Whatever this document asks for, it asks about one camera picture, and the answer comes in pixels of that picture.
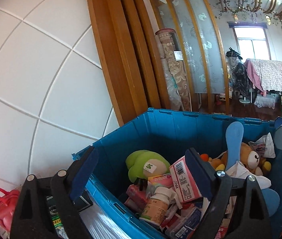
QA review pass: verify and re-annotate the wooden door frame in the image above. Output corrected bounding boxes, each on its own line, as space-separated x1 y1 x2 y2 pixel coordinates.
85 0 170 127

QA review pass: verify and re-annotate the hanging vine ceiling decoration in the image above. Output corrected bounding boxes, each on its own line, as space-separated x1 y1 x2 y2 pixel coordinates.
209 0 282 33

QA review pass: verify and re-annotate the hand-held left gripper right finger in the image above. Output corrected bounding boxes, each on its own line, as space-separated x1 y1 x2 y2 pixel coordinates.
184 147 273 239

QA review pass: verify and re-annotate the coat stand with dark bags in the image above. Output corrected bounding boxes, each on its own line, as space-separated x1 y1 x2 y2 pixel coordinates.
226 47 252 104

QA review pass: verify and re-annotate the pink soft pack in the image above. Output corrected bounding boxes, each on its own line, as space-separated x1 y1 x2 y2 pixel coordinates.
126 184 149 207

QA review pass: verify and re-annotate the pink cloth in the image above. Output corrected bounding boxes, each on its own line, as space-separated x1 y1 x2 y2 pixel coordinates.
243 59 267 97

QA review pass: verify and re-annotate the white bottle green label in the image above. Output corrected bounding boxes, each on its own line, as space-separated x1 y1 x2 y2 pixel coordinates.
139 187 172 226

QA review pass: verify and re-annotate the red bear-shaped plastic case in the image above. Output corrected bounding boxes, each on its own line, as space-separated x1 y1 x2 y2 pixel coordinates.
0 187 22 232

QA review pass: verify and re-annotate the pink box with barcode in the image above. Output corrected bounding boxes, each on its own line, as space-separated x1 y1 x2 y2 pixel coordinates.
169 156 204 203

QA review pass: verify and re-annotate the blue plastic crate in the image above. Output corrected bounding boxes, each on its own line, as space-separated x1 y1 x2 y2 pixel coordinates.
71 108 282 239

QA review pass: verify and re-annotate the floral blanket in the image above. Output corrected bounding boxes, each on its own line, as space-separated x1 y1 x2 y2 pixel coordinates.
246 58 282 96

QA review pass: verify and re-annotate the grey cloth pile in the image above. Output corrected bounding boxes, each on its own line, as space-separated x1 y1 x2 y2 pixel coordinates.
254 96 281 109

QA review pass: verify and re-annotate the brown bear plush toy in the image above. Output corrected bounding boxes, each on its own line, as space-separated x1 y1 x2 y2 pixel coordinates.
227 142 272 176

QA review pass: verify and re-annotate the blue and white flat box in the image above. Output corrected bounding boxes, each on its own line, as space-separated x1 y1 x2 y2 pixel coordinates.
164 207 202 238

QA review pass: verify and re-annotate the green plush toy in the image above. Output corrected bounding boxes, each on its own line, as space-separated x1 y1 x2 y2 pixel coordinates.
125 150 171 182

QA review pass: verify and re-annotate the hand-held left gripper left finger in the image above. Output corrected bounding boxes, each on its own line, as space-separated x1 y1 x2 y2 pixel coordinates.
11 146 99 239

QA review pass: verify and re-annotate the blue plush toy white shirt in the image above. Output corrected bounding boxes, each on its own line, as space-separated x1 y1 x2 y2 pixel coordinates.
224 121 280 217

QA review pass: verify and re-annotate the wooden frosted glass partition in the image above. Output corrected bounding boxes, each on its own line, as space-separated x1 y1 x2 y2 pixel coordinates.
143 0 231 116

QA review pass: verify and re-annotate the window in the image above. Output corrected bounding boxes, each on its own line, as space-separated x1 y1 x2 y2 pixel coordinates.
228 21 271 61

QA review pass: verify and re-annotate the rolled patterned carpet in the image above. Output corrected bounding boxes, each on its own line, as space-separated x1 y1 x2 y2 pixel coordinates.
155 28 192 111

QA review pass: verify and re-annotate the dark green gift box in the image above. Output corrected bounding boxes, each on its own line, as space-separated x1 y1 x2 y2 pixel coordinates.
46 190 94 215

